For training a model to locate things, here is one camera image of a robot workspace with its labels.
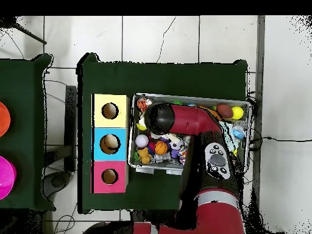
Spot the clear mesh bin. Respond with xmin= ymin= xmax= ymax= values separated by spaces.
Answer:
xmin=127 ymin=92 xmax=252 ymax=176

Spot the white ball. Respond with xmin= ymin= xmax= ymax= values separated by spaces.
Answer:
xmin=135 ymin=134 xmax=149 ymax=149

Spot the small orange basketball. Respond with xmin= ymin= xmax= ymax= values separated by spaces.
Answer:
xmin=155 ymin=141 xmax=169 ymax=156

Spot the small soccer ball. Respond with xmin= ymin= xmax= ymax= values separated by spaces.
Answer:
xmin=169 ymin=137 xmax=183 ymax=151

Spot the orange bear plush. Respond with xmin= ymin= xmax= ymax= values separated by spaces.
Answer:
xmin=136 ymin=148 xmax=153 ymax=165

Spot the dark green table cloth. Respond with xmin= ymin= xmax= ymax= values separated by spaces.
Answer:
xmin=77 ymin=52 xmax=249 ymax=215

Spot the brown toy football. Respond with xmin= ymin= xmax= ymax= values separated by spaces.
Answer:
xmin=216 ymin=103 xmax=235 ymax=119

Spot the clear plastic bottle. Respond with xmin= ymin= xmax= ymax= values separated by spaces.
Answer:
xmin=232 ymin=124 xmax=247 ymax=140

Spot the yellow ball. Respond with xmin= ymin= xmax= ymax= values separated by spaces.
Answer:
xmin=231 ymin=106 xmax=244 ymax=120

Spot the dark green side table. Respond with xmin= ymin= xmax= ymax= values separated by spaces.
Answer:
xmin=0 ymin=53 xmax=54 ymax=211

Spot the orange disc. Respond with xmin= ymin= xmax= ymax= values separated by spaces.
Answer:
xmin=0 ymin=101 xmax=12 ymax=138

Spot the pink disc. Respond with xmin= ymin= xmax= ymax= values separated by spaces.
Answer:
xmin=0 ymin=155 xmax=18 ymax=200

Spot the black tripod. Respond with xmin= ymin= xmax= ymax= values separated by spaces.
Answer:
xmin=0 ymin=16 xmax=48 ymax=46

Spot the black cable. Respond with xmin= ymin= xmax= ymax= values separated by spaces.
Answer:
xmin=249 ymin=134 xmax=312 ymax=145

